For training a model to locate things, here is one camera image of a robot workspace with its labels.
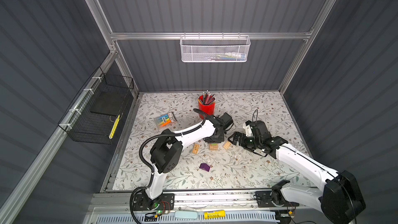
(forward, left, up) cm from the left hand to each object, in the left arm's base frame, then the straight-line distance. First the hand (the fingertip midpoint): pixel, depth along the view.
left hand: (217, 140), depth 88 cm
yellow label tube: (-34, +5, -4) cm, 35 cm away
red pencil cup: (+21, +3, +2) cm, 22 cm away
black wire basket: (+5, +59, +21) cm, 63 cm away
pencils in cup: (+26, +4, +8) cm, 28 cm away
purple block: (-13, +8, -5) cm, 16 cm away
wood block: (-2, +2, -4) cm, 5 cm away
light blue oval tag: (-34, +18, -4) cm, 38 cm away
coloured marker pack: (+19, +32, -4) cm, 38 cm away
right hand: (-4, -9, +4) cm, 11 cm away
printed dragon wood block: (-2, +13, -5) cm, 14 cm away
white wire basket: (+74, -4, +16) cm, 75 cm away
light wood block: (-1, -6, -5) cm, 8 cm away
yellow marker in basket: (-2, +49, +21) cm, 53 cm away
